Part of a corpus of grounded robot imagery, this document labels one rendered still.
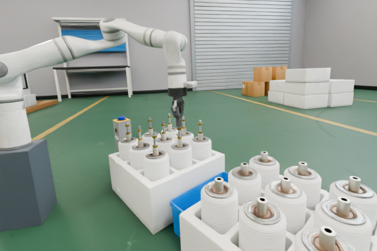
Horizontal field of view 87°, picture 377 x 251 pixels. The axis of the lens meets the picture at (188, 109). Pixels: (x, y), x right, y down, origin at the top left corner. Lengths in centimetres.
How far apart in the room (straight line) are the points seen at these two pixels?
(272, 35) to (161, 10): 334
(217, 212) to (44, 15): 617
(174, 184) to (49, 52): 66
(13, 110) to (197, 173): 71
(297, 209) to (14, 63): 96
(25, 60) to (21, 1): 573
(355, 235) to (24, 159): 96
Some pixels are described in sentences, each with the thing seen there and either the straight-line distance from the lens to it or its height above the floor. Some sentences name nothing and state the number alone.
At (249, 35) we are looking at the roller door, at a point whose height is 156.
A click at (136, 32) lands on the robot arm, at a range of 86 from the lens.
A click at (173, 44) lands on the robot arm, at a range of 74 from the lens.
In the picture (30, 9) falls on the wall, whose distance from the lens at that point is 652.
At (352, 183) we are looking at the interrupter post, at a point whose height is 27.
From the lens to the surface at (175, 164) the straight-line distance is 83.
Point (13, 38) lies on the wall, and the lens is 659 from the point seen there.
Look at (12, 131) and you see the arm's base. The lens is 95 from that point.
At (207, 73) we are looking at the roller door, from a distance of 595.
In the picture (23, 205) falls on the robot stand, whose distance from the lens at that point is 101.
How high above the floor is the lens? 55
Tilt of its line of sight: 11 degrees down
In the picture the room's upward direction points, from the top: 2 degrees counter-clockwise
